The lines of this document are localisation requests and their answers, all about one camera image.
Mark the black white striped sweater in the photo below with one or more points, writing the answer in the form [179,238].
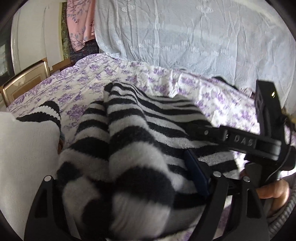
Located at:
[124,175]

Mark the grey knit sleeve forearm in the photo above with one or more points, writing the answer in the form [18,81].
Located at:
[277,220]

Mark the pink floral cloth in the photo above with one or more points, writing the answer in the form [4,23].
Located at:
[80,22]

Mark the person's right hand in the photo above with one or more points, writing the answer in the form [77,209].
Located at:
[278,191]

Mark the white folded garment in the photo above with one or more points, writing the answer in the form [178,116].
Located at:
[29,152]

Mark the white lace cover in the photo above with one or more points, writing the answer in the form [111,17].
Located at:
[240,41]

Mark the purple floral bed sheet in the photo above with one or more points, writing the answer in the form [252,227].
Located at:
[76,87]

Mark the wooden chair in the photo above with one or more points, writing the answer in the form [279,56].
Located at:
[24,81]

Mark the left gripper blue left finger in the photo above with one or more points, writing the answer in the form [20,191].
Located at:
[47,219]

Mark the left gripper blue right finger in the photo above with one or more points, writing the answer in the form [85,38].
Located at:
[246,220]

